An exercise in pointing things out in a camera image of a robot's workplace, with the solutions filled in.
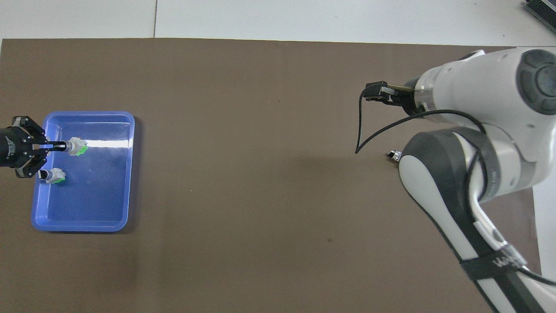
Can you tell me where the dark ribbed metal device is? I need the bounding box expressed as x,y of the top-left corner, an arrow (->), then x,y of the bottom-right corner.
523,0 -> 556,33

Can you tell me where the blue plastic tray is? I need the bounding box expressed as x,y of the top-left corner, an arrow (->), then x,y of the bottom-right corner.
31,111 -> 135,233

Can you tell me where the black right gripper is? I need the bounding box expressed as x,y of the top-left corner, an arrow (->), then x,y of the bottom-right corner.
366,77 -> 424,116

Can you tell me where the brown table mat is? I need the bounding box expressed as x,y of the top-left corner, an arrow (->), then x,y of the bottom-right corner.
0,38 -> 541,313

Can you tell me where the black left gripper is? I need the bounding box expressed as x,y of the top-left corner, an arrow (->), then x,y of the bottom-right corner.
0,116 -> 66,179

